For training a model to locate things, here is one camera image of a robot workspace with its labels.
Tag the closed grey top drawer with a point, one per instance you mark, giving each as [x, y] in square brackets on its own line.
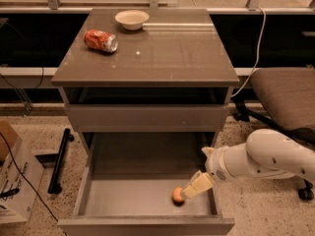
[131, 118]

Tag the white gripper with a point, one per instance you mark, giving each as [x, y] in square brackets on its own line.
[217, 164]

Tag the open grey middle drawer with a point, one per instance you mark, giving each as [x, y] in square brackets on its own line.
[127, 186]

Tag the black bar on floor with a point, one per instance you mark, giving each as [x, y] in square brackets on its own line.
[55, 186]

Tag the orange fruit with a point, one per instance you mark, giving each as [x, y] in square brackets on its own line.
[176, 195]

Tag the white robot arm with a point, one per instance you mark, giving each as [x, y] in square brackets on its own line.
[266, 154]

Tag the white cardboard box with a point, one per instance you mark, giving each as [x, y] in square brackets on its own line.
[20, 171]

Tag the white paper bowl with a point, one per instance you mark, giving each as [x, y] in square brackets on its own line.
[131, 19]

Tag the crushed orange soda can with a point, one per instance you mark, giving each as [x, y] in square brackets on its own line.
[101, 40]

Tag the grey office chair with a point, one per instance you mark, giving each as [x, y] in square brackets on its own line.
[288, 97]

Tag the grey drawer cabinet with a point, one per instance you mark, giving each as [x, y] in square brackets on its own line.
[175, 59]

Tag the brown cardboard box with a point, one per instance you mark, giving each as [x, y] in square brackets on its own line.
[8, 139]

